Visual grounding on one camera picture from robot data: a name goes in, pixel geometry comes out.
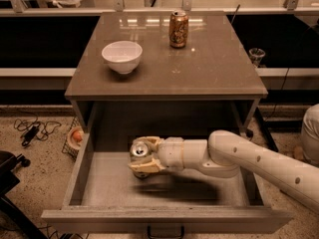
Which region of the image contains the black wire basket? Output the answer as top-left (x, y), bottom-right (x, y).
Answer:
top-left (62, 118), bottom-right (84, 160)

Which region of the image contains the clear glass cup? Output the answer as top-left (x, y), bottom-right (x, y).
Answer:
top-left (248, 48), bottom-right (266, 67)

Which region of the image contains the silver green 7up can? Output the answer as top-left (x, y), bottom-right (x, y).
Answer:
top-left (129, 140), bottom-right (154, 180)

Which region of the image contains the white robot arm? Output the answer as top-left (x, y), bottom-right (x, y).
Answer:
top-left (129, 130), bottom-right (319, 212)

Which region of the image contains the orange fruit in bowl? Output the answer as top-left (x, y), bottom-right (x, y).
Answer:
top-left (67, 126), bottom-right (84, 150)

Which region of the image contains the white ceramic bowl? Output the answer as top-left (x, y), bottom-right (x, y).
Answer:
top-left (102, 41), bottom-right (143, 75)

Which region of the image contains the black power adapter cable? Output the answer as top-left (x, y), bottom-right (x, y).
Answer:
top-left (13, 112), bottom-right (63, 148)

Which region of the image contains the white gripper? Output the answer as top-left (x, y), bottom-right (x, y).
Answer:
top-left (129, 136), bottom-right (184, 173)

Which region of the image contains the orange soda can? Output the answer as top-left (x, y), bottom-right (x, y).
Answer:
top-left (168, 10), bottom-right (188, 48)

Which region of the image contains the black drawer handle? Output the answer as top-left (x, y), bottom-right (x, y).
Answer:
top-left (147, 226), bottom-right (185, 239)

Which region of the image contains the grey cabinet counter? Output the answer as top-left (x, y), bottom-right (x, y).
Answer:
top-left (66, 11), bottom-right (267, 127)

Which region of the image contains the open grey top drawer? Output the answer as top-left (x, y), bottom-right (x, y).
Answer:
top-left (40, 101), bottom-right (295, 235)

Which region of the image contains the black office chair base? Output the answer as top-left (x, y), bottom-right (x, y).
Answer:
top-left (0, 150), bottom-right (48, 239)

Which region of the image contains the beige trouser leg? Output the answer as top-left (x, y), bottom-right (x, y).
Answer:
top-left (301, 105), bottom-right (319, 166)

